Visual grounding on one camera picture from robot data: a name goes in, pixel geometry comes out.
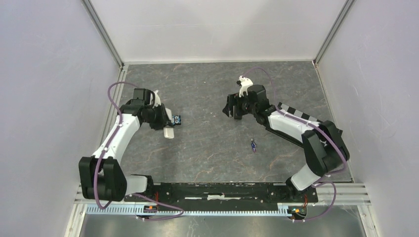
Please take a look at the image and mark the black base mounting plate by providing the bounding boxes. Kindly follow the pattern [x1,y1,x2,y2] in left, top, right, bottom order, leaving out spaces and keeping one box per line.
[143,182,319,211]

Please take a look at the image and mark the grey slotted cable duct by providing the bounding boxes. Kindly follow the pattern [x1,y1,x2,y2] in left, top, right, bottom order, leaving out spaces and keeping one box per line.
[86,204,291,217]

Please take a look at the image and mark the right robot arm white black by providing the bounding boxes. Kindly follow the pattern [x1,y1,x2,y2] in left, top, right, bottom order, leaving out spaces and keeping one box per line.
[222,84,350,201]

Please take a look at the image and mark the red white remote control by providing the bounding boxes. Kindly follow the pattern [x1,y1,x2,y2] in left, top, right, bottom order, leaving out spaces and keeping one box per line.
[163,108,174,139]

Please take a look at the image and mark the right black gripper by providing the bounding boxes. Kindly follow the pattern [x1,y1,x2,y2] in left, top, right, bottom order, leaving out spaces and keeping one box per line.
[222,92,257,118]

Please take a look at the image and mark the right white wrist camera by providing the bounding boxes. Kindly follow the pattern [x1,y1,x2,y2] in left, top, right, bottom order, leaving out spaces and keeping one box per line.
[237,76,253,98]

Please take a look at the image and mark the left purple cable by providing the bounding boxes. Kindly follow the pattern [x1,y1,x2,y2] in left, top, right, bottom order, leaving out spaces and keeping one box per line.
[93,81,138,210]

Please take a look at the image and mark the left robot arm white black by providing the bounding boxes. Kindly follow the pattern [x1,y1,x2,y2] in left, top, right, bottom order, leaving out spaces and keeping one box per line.
[79,88,174,201]

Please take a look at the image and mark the black white checkerboard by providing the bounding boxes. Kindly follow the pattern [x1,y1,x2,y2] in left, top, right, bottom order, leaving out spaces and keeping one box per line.
[265,102,328,148]

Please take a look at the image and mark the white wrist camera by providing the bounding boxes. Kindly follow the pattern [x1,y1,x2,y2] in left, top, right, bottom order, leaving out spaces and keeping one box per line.
[237,76,253,98]
[150,90,162,108]

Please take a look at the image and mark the purple cable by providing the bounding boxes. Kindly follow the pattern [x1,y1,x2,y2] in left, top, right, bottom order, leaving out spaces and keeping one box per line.
[244,67,348,223]
[93,81,138,210]

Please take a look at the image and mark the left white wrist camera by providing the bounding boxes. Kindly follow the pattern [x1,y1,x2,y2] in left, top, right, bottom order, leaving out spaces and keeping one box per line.
[150,90,162,108]

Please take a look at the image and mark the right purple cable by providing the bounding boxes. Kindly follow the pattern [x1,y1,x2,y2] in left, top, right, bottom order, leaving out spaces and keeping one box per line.
[244,67,348,223]

